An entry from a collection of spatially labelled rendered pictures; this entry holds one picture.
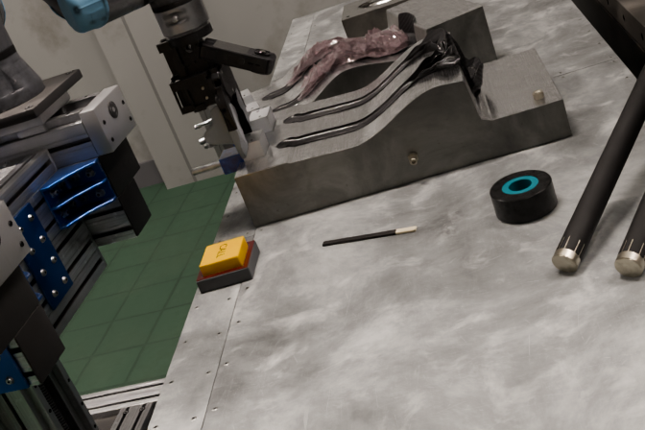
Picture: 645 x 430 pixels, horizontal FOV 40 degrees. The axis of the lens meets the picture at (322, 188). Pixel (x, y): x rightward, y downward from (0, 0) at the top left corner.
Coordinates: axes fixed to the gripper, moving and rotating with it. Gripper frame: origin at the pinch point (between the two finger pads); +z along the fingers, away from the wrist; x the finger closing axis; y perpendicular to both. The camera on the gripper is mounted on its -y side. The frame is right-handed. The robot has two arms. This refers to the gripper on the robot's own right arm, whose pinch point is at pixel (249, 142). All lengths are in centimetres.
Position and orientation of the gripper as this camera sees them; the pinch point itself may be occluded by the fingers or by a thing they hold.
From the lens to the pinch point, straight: 141.9
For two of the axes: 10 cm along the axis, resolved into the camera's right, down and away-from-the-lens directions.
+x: -0.6, 4.3, -9.0
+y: -9.4, 2.8, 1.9
